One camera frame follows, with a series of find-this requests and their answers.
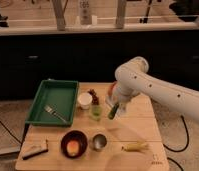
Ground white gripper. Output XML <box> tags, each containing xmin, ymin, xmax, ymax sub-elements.
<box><xmin>111</xmin><ymin>84</ymin><xmax>137</xmax><ymax>112</ymax></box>

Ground green pepper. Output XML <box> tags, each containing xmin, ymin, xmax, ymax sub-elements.
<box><xmin>108</xmin><ymin>103</ymin><xmax>119</xmax><ymax>120</ymax></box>

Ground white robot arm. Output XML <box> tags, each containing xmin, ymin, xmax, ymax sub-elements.
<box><xmin>111</xmin><ymin>56</ymin><xmax>199</xmax><ymax>124</ymax></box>

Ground green plastic cup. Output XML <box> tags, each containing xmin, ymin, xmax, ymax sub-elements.
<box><xmin>90</xmin><ymin>105</ymin><xmax>102</xmax><ymax>121</ymax></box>

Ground white paper cup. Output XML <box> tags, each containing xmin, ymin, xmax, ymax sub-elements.
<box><xmin>77</xmin><ymin>93</ymin><xmax>92</xmax><ymax>110</ymax></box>

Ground silver metal cup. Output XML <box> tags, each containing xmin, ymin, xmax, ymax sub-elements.
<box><xmin>92</xmin><ymin>134</ymin><xmax>107</xmax><ymax>150</ymax></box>

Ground orange bowl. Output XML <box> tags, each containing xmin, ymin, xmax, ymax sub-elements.
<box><xmin>108</xmin><ymin>81</ymin><xmax>116</xmax><ymax>97</ymax></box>

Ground blue cloth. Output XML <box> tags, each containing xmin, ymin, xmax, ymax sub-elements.
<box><xmin>105</xmin><ymin>97</ymin><xmax>126</xmax><ymax>115</ymax></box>

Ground dark red grapes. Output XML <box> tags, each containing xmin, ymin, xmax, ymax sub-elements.
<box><xmin>88</xmin><ymin>89</ymin><xmax>99</xmax><ymax>105</ymax></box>

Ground yellow banana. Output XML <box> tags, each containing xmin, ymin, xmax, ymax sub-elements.
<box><xmin>122</xmin><ymin>142</ymin><xmax>148</xmax><ymax>152</ymax></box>

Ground green plastic tray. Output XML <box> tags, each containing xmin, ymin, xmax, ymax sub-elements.
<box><xmin>25</xmin><ymin>80</ymin><xmax>79</xmax><ymax>127</ymax></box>

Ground dark bowl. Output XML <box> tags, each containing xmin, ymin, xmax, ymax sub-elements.
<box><xmin>61</xmin><ymin>130</ymin><xmax>88</xmax><ymax>159</ymax></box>

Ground silver fork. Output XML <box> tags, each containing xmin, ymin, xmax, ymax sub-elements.
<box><xmin>44</xmin><ymin>105</ymin><xmax>67</xmax><ymax>123</ymax></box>

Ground orange peach fruit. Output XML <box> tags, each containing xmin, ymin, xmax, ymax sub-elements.
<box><xmin>67</xmin><ymin>140</ymin><xmax>79</xmax><ymax>156</ymax></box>

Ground small wooden block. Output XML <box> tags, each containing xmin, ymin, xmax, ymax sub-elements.
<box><xmin>33</xmin><ymin>140</ymin><xmax>48</xmax><ymax>150</ymax></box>

